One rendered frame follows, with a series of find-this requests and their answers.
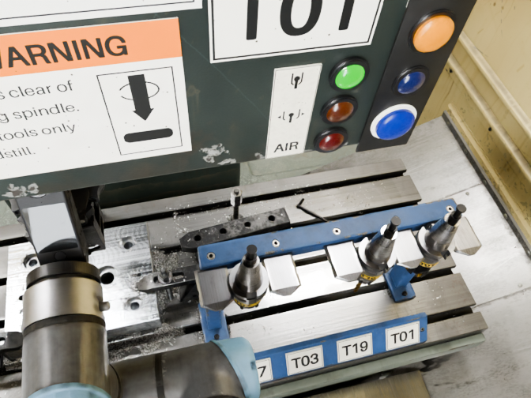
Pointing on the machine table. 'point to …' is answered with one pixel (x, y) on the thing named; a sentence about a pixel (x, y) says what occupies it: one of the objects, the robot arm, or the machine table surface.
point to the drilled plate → (122, 326)
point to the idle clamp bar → (270, 224)
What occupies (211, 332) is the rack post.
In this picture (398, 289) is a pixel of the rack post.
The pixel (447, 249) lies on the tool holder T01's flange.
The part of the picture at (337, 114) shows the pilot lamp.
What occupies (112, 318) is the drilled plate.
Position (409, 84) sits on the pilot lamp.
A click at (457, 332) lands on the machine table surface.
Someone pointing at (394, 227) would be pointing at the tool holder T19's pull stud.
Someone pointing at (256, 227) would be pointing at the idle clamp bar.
